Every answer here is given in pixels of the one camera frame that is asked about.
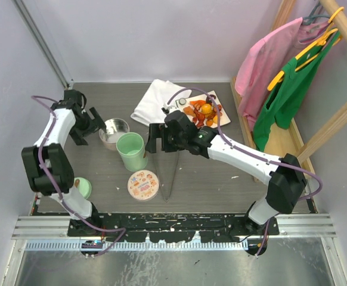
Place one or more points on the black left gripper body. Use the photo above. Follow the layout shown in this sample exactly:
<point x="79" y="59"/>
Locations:
<point x="84" y="126"/>

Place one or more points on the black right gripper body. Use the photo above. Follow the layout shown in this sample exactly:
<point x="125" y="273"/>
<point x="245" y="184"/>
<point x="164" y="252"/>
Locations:
<point x="177" y="140"/>

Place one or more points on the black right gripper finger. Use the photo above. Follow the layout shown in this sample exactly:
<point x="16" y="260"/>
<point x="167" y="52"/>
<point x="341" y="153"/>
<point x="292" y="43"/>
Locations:
<point x="154" y="132"/>
<point x="169" y="146"/>

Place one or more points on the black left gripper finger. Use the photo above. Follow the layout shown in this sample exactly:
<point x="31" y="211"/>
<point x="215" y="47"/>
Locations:
<point x="99" y="122"/>
<point x="77" y="137"/>

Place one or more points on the round silver tin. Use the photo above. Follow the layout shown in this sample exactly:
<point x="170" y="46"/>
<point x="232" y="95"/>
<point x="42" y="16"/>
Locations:
<point x="115" y="128"/>

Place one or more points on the tall green canister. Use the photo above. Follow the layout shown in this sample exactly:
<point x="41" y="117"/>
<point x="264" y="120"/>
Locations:
<point x="131" y="149"/>

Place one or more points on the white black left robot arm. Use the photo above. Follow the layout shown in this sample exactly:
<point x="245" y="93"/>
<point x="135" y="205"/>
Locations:
<point x="47" y="167"/>

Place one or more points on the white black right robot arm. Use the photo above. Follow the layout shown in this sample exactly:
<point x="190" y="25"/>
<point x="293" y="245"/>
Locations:
<point x="283" y="176"/>

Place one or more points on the white folded cloth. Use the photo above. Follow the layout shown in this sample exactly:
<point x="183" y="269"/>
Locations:
<point x="149" y="109"/>

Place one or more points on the orange food pieces pile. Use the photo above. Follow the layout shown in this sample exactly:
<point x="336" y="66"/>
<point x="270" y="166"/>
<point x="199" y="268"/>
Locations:
<point x="202" y="113"/>

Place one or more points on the round bakery tin lid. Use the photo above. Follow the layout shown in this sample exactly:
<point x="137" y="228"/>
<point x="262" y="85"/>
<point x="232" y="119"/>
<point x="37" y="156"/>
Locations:
<point x="143" y="185"/>

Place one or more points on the green canister lid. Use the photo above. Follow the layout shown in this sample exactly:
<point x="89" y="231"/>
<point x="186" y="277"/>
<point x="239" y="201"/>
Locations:
<point x="82" y="186"/>

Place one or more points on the wooden clothes rack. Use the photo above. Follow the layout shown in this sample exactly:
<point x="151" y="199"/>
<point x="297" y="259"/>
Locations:
<point x="328" y="92"/>

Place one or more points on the pink shirt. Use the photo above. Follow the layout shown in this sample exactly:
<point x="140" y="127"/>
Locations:
<point x="266" y="58"/>

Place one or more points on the green shirt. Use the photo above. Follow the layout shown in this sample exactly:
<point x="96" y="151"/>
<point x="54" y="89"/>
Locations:
<point x="286" y="97"/>

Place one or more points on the grey hanger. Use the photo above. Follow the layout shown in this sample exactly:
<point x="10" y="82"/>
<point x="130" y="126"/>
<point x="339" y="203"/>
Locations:
<point x="312" y="21"/>

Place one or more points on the yellow hanger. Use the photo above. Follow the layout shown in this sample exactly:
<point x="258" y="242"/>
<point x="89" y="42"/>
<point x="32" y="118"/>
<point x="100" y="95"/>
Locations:
<point x="321" y="41"/>

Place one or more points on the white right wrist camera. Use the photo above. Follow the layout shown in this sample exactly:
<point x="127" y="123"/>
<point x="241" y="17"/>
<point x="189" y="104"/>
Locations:
<point x="173" y="106"/>

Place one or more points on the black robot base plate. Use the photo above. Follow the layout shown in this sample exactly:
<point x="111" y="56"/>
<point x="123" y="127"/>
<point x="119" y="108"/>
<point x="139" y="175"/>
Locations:
<point x="177" y="227"/>

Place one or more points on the aluminium rail frame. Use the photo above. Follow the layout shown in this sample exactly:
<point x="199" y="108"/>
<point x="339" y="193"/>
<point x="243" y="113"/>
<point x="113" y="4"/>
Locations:
<point x="57" y="233"/>

